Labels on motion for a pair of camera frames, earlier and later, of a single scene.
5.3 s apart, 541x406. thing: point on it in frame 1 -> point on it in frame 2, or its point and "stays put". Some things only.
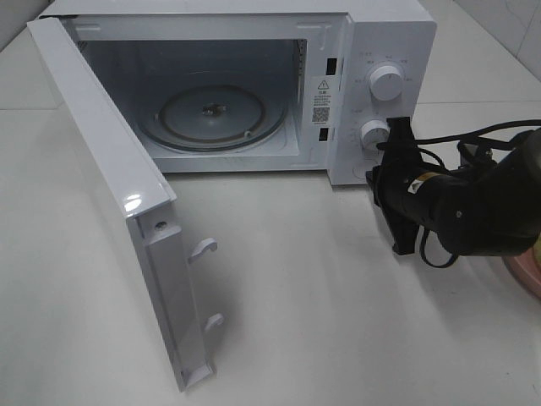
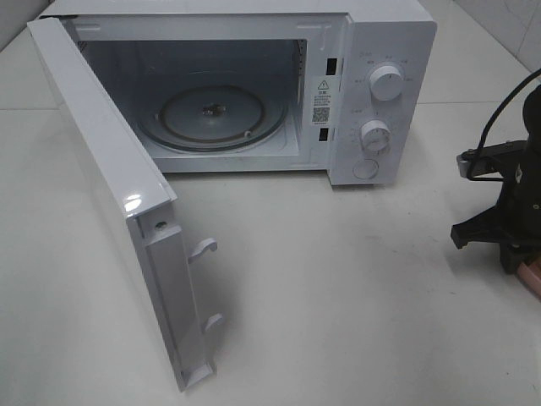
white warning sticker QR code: [323, 101] stays put
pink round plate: [525, 271] stays put
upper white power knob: [385, 82] stays put
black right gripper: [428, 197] -> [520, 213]
